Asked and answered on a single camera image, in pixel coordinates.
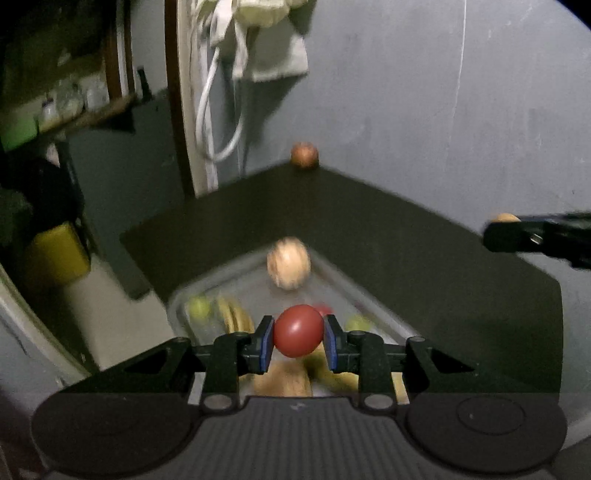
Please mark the pale yellow cloth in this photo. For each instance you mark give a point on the pale yellow cloth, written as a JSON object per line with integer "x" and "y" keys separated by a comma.
{"x": 263, "y": 11}

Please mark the white towel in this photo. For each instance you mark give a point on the white towel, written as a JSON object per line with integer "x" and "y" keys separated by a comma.
{"x": 277, "y": 50}

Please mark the yellow container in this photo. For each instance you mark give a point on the yellow container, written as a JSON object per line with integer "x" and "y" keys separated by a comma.
{"x": 57, "y": 251}

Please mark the small brown round fruit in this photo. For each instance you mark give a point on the small brown round fruit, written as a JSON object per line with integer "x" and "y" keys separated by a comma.
{"x": 505, "y": 217}

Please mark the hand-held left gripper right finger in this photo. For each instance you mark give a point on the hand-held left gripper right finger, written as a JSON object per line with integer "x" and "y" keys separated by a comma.
{"x": 330, "y": 344}

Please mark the dark bag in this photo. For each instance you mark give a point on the dark bag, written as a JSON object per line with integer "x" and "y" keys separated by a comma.
{"x": 27, "y": 194}

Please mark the white box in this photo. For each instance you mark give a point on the white box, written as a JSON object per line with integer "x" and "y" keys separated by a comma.
{"x": 97, "y": 92}

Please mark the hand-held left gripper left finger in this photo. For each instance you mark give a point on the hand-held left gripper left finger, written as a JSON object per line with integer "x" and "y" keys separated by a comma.
{"x": 265, "y": 344}

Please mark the wooden shelf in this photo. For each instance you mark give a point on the wooden shelf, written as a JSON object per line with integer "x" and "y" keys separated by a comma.
{"x": 117, "y": 60}

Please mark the small red tomato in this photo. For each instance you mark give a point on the small red tomato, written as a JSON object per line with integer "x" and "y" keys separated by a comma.
{"x": 298, "y": 330}

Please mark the pale striped melon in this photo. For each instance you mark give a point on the pale striped melon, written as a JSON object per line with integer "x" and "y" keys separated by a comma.
{"x": 288, "y": 263}

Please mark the red-brown apple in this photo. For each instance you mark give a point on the red-brown apple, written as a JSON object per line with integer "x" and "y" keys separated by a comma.
{"x": 304, "y": 154}

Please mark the green grape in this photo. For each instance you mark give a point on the green grape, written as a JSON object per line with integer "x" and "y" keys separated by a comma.
{"x": 198, "y": 308}
{"x": 356, "y": 323}

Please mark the clear plastic tray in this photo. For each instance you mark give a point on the clear plastic tray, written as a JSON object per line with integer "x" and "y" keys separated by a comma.
{"x": 240, "y": 286}

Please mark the green box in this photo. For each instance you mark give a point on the green box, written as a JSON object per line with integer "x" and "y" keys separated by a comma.
{"x": 18, "y": 131}

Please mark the clear plastic container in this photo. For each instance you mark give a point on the clear plastic container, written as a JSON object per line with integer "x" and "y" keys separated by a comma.
{"x": 69, "y": 104}

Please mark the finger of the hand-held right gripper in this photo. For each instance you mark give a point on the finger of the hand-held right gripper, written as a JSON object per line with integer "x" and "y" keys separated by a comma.
{"x": 508, "y": 237}

